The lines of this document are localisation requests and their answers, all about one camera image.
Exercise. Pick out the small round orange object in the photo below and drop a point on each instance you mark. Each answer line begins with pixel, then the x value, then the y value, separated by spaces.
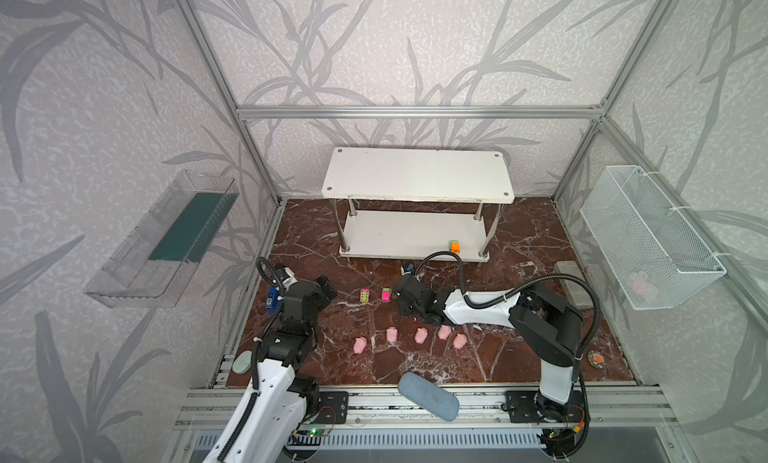
pixel 596 359

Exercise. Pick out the white two-tier shelf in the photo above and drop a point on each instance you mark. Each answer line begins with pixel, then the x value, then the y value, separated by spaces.
pixel 416 175

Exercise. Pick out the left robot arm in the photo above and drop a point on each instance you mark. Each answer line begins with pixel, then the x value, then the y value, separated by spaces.
pixel 277 399

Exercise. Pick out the grey sponge block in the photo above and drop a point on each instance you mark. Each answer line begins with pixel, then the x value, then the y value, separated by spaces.
pixel 574 292

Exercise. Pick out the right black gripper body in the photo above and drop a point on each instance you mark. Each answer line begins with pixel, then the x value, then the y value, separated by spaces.
pixel 405 294

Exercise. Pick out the grey blue oval pad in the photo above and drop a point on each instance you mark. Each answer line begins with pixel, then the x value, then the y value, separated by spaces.
pixel 429 396

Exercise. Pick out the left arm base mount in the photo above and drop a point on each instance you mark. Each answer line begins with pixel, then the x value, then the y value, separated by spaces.
pixel 327 407

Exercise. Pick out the pink toy in basket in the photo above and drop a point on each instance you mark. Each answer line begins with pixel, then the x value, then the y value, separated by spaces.
pixel 641 284

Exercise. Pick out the pale green round disc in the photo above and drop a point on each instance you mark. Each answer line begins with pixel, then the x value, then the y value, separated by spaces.
pixel 242 364

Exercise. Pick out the white wire mesh basket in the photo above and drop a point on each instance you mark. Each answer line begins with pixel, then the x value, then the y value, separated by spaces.
pixel 638 228

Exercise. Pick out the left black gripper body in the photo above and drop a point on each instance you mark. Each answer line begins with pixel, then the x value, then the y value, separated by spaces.
pixel 324 289

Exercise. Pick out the pink toy pig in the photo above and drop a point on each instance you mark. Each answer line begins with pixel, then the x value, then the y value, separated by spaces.
pixel 392 335
pixel 360 345
pixel 460 341
pixel 444 332
pixel 421 335

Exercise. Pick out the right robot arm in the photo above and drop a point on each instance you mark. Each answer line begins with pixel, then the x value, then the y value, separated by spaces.
pixel 550 325

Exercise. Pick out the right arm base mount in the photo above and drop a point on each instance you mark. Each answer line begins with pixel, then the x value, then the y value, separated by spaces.
pixel 528 406

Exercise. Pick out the clear plastic wall bin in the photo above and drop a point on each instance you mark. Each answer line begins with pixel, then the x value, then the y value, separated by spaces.
pixel 158 259

